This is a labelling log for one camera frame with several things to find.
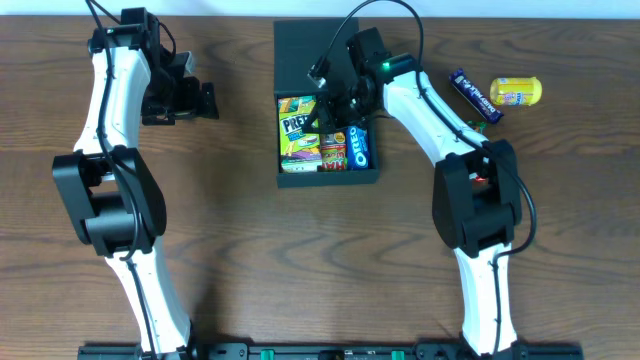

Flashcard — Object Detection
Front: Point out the purple Dairy Milk bar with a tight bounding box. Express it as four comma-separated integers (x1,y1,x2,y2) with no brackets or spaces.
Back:
449,68,504,124

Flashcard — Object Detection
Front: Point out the green Pretz box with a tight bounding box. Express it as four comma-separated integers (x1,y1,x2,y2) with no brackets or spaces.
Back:
278,96,322,173

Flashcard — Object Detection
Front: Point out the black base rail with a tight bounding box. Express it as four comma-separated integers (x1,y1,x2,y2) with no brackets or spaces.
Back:
77,341,585,360

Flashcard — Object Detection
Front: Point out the Haribo sour worms bag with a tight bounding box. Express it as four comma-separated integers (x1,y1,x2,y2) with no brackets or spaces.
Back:
320,132,347,172

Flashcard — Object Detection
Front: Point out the yellow Mentos gum bottle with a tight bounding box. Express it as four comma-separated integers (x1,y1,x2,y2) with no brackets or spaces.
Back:
490,77,543,106

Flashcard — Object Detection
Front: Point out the KitKat Milo bar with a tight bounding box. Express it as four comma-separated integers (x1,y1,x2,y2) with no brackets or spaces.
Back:
467,121,487,134

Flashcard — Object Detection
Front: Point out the black gift box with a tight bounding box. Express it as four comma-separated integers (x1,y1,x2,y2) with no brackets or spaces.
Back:
273,18,380,188

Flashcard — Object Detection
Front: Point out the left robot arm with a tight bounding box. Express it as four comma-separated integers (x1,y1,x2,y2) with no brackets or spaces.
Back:
52,7,219,359

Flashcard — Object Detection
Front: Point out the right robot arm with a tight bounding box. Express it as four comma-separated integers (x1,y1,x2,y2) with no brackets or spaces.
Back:
303,28,522,359

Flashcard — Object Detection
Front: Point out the blue Oreo cookie pack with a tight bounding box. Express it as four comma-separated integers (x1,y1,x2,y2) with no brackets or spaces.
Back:
347,126,370,170

